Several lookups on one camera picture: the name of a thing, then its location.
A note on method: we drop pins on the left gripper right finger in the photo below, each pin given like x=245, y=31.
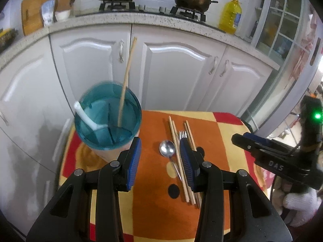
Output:
x=192, y=161

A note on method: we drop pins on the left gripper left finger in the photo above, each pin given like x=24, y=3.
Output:
x=129, y=160

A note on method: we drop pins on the silver metal spoon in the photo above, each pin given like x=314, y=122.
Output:
x=167, y=149

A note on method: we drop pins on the floral cup teal rim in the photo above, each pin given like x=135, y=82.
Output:
x=101, y=104

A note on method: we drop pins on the silver fork wooden handle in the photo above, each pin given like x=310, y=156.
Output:
x=183, y=136

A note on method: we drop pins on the white gloved right hand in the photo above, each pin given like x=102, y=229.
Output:
x=296, y=209

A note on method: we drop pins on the orange yellow red blanket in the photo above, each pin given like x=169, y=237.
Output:
x=155, y=208

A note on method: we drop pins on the white plastic spoon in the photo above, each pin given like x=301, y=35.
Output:
x=84, y=117

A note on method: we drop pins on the gas stove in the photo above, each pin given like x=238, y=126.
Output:
x=131, y=7

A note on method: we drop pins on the yellow oil bottle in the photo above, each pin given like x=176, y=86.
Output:
x=230, y=17

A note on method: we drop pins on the white small bowl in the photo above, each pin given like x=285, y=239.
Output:
x=62, y=15

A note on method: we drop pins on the wooden cutting board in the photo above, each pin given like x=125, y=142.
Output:
x=31, y=15

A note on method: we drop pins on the blue white pouch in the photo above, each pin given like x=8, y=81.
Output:
x=47, y=12

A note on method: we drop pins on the yellow lid black casserole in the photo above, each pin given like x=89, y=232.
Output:
x=7, y=36

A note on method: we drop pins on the cabinet door handle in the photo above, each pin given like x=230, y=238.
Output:
x=121, y=51
x=214, y=66
x=4, y=118
x=226, y=65

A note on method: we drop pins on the left cabinet door handle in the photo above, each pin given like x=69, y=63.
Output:
x=4, y=118

